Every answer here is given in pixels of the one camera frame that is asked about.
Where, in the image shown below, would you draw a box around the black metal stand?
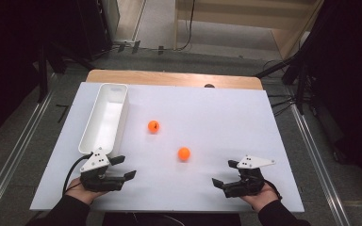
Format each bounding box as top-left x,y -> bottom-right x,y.
254,50 -> 310,116
36,40 -> 95,104

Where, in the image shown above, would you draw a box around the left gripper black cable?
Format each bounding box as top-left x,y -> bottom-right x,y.
61,152 -> 94,197

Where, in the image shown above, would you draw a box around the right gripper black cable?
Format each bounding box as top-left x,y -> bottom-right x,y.
261,178 -> 283,202

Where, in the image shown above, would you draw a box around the black curtain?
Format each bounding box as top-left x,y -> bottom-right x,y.
0,0 -> 86,149
304,0 -> 362,192

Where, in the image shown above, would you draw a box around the plain orange ball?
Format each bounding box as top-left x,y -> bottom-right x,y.
177,147 -> 191,162

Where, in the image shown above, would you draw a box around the white board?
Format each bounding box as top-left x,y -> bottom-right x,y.
29,81 -> 305,214

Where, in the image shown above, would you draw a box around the white plastic bin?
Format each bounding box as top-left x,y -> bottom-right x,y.
77,82 -> 130,159

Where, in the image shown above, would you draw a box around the person's left hand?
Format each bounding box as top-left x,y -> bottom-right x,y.
65,177 -> 109,205

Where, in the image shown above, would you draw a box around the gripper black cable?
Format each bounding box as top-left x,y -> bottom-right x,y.
261,178 -> 283,202
61,152 -> 94,197

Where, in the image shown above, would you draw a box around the black floor cables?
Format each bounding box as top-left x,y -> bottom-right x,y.
267,93 -> 296,118

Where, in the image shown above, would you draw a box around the hanging black cable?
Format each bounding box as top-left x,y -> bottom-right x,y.
173,0 -> 196,52

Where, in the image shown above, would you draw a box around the black cabinet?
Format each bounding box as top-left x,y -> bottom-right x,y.
74,0 -> 114,61

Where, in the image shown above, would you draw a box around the metal floor rail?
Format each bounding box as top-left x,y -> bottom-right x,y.
0,73 -> 58,226
290,103 -> 352,226

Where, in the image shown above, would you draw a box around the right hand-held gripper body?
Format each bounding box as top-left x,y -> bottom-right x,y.
223,154 -> 277,199

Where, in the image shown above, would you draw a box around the orange ball with black mark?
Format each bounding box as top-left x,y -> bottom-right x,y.
147,120 -> 160,134

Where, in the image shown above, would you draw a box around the person's right hand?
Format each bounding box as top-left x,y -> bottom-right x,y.
239,182 -> 281,214

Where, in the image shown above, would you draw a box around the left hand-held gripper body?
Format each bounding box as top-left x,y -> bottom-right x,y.
79,146 -> 126,193

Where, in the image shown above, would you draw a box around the light wooden shelf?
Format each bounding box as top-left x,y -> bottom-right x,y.
173,0 -> 324,60

